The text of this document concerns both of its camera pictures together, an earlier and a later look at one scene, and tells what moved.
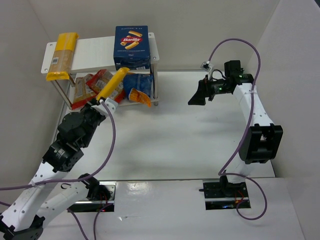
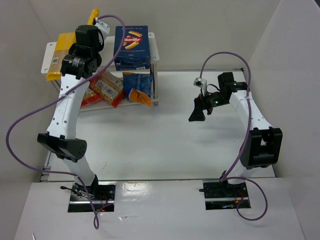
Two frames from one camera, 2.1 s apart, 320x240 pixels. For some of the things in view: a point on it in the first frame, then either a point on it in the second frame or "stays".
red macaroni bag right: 96,82 stays
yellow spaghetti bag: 113,83 → 94,14
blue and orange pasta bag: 138,87 stays
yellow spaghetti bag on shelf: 62,56 stays
